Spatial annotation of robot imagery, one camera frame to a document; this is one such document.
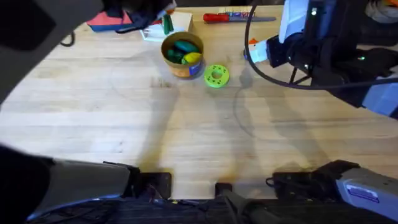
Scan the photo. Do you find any green marker pen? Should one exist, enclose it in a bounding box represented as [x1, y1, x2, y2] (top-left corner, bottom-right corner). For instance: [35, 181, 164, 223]
[162, 13, 175, 35]

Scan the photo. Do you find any white cardboard box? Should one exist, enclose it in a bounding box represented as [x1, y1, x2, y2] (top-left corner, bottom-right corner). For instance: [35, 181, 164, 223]
[139, 11, 194, 43]

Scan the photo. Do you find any tub of toy vegetables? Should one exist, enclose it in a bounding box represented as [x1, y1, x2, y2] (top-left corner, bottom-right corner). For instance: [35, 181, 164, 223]
[160, 30, 205, 79]

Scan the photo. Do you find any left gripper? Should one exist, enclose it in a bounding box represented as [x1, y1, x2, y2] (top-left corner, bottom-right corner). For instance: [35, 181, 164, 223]
[102, 0, 178, 33]

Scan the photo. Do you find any thin black cable loop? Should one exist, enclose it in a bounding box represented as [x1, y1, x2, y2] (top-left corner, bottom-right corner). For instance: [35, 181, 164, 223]
[58, 30, 76, 48]

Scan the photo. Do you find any red-handled tool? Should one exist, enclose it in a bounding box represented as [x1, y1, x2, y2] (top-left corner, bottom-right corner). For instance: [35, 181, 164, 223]
[203, 12, 277, 24]

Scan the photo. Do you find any green disc with holes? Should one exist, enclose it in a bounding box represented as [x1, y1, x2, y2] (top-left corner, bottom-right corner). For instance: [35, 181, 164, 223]
[203, 63, 230, 89]

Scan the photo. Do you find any red and blue box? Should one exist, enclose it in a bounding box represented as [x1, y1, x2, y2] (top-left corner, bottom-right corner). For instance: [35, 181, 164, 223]
[86, 10, 135, 32]

